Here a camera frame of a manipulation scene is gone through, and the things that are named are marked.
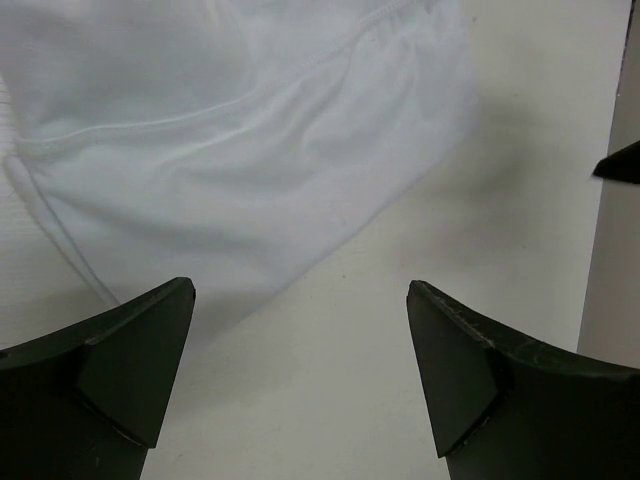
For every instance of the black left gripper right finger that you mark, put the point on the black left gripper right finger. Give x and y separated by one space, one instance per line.
504 405

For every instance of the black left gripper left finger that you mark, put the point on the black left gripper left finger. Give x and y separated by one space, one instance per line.
88 401

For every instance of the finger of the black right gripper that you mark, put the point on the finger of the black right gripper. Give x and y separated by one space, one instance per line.
621 166

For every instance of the white fabric skirt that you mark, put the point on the white fabric skirt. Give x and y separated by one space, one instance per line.
236 143

